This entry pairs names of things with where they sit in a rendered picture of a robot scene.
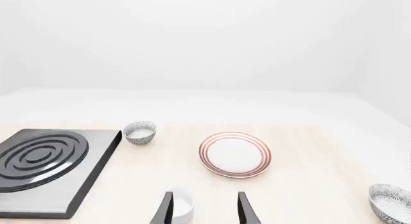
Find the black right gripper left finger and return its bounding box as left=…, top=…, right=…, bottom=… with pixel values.
left=149, top=191, right=175, bottom=224

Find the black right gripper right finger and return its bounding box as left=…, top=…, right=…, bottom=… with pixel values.
left=238, top=191, right=262, bottom=224

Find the plain white bowl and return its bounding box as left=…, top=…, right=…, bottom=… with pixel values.
left=155, top=187, right=195, bottom=224

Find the white plate with red rings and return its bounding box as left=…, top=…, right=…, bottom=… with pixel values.
left=198, top=131, right=272, bottom=179

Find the small patterned black bowl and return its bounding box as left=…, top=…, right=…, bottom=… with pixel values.
left=123, top=121, right=158, bottom=147

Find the flat black stove plate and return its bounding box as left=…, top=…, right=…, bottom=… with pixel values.
left=0, top=128, right=123, bottom=220

